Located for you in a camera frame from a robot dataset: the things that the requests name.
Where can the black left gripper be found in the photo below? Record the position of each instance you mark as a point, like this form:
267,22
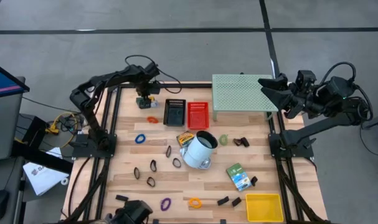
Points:
146,87

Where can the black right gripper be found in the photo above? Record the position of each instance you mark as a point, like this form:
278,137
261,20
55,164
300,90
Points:
302,101

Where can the small dark green box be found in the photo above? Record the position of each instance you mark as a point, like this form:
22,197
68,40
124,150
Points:
142,103

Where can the orange-red coil wristband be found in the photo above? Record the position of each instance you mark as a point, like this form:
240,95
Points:
149,119

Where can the blue coil wristband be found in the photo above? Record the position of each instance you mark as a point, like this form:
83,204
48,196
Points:
135,139

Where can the yellow crayon box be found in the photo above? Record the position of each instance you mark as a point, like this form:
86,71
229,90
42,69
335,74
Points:
184,138

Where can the green coil wristband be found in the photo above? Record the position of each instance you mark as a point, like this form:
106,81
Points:
221,137

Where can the purple coil wristband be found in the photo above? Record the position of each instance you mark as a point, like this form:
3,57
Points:
161,205

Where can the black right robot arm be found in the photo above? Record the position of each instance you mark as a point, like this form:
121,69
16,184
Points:
325,124

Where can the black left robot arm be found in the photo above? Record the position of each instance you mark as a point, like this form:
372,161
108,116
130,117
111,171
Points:
114,77

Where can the black desk beam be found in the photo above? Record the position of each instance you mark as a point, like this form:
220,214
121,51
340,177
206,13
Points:
42,157

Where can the black mesh basket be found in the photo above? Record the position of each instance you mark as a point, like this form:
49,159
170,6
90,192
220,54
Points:
174,113

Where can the pale green perforated metal shelf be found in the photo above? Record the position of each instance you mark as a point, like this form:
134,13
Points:
241,93

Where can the red mesh basket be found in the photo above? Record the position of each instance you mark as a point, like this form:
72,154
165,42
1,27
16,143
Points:
198,116

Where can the white cylindrical cup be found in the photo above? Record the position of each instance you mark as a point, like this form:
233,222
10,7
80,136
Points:
196,152

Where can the yellow plastic bin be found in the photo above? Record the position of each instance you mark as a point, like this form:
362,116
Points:
265,208

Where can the yellow coil wristband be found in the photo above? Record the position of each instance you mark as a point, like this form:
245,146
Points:
190,203

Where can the black bulky device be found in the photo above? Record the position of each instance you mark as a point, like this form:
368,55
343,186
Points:
132,213

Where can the white tape roll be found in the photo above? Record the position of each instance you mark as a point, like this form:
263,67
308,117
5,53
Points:
62,181

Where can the white printed paper sheet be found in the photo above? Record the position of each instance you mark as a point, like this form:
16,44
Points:
42,179

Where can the computer monitor blue screen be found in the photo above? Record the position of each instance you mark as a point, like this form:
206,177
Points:
2,82

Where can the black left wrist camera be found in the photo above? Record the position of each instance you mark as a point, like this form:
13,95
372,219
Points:
152,70

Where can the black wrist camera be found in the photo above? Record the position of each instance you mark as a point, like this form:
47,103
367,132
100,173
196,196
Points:
305,79
152,70

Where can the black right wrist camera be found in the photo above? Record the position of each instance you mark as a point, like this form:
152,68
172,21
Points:
305,79

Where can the black aluminium table frame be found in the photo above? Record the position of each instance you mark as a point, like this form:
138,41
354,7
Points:
191,85

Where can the small black frame bracket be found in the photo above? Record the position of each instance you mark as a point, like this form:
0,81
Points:
223,221
155,221

